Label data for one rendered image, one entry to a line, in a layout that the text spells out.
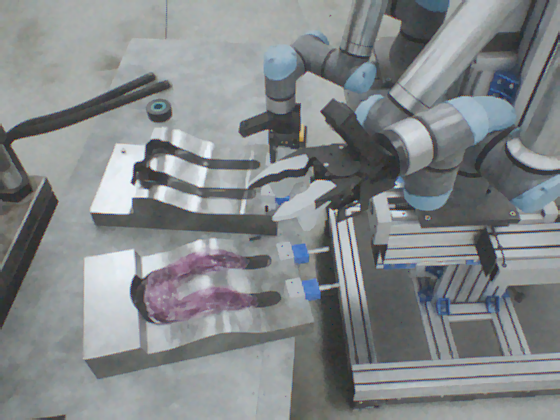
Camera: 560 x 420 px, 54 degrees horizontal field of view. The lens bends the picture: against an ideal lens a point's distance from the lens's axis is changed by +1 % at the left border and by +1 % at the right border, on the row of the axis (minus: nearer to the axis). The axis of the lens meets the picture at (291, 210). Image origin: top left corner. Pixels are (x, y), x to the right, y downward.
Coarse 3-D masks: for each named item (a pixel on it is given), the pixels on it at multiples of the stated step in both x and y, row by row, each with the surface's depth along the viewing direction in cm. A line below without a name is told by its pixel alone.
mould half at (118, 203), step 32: (160, 128) 154; (128, 160) 157; (160, 160) 146; (256, 160) 153; (128, 192) 149; (160, 192) 140; (256, 192) 145; (96, 224) 149; (128, 224) 148; (160, 224) 147; (192, 224) 146; (224, 224) 145; (256, 224) 144
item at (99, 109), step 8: (168, 80) 185; (144, 88) 178; (152, 88) 180; (160, 88) 182; (120, 96) 172; (128, 96) 173; (136, 96) 175; (144, 96) 178; (104, 104) 168; (112, 104) 169; (120, 104) 171; (80, 112) 162; (88, 112) 164; (96, 112) 165; (104, 112) 168; (80, 120) 162
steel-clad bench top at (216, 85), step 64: (128, 64) 195; (192, 64) 195; (256, 64) 195; (128, 128) 174; (192, 128) 174; (64, 192) 157; (64, 256) 143; (64, 320) 131; (0, 384) 121; (64, 384) 121; (128, 384) 121; (192, 384) 121; (256, 384) 121
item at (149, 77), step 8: (152, 72) 187; (136, 80) 183; (144, 80) 185; (152, 80) 187; (120, 88) 178; (128, 88) 180; (136, 88) 184; (96, 96) 173; (104, 96) 174; (112, 96) 176; (96, 104) 172
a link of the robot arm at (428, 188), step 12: (432, 168) 82; (456, 168) 83; (408, 180) 88; (420, 180) 85; (432, 180) 84; (444, 180) 84; (408, 192) 89; (420, 192) 87; (432, 192) 86; (444, 192) 87; (420, 204) 89; (432, 204) 88
